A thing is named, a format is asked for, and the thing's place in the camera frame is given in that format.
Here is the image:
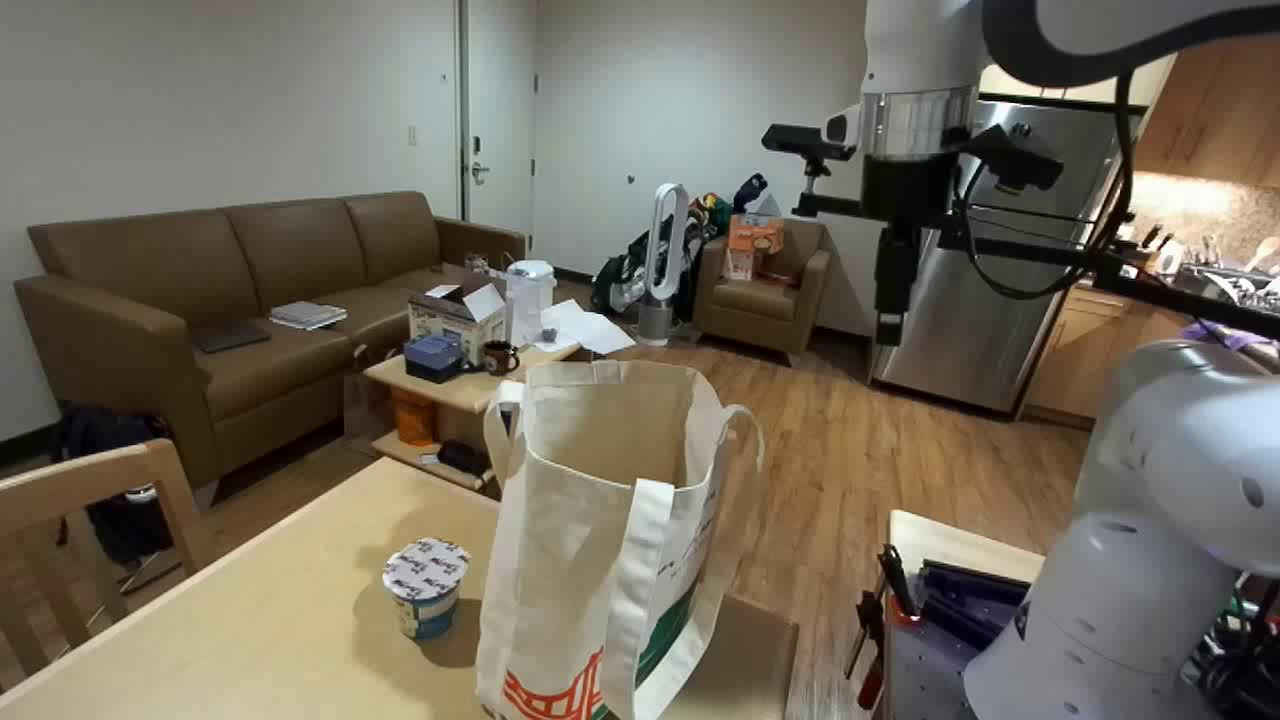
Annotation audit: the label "papers on sofa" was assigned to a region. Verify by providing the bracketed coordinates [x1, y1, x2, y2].
[269, 299, 350, 333]

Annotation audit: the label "cardboard box on coffee table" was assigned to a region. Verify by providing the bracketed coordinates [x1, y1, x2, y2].
[407, 284, 507, 355]

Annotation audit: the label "light wooden dining table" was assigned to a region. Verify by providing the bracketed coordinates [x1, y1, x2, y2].
[0, 455, 806, 720]

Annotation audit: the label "blue container on coffee table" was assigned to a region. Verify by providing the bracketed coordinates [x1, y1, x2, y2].
[406, 333, 466, 384]

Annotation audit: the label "white bladeless fan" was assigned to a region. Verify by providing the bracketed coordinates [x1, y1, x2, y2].
[637, 185, 690, 346]

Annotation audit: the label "white door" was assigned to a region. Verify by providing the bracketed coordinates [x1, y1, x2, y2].
[466, 0, 535, 235]

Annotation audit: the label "yogurt cup with patterned lid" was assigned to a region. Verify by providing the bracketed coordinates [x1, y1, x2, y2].
[384, 536, 472, 641]

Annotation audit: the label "orange black clamp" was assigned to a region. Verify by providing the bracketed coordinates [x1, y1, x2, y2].
[845, 544, 922, 712]

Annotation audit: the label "black camera on boom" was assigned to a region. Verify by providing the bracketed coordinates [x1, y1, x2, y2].
[761, 123, 857, 181]

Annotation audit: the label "brown leather sofa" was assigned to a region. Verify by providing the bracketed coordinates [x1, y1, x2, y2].
[15, 193, 530, 487]

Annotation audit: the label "brown armchair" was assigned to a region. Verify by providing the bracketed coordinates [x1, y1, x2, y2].
[694, 220, 834, 360]

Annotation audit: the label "stainless steel refrigerator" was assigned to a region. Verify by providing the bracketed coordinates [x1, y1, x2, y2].
[873, 97, 1122, 416]

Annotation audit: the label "wooden coffee table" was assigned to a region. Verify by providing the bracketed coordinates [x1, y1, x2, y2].
[362, 338, 581, 495]

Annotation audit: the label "black backpack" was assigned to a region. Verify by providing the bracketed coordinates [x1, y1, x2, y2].
[47, 405, 176, 570]

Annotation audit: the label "white water pitcher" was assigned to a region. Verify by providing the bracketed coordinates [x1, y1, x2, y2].
[507, 261, 557, 347]

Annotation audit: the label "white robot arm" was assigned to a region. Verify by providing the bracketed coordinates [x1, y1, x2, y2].
[860, 0, 1280, 720]

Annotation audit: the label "wooden chair with green seat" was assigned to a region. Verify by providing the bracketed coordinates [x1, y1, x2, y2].
[0, 440, 199, 682]

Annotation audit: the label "black laptop on sofa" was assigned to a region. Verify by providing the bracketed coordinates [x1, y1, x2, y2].
[193, 321, 269, 355]

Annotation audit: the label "orange bag on armchair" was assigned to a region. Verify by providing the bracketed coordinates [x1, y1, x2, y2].
[724, 216, 784, 280]

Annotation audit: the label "white canvas tote bag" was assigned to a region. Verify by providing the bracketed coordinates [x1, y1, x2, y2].
[478, 360, 765, 720]

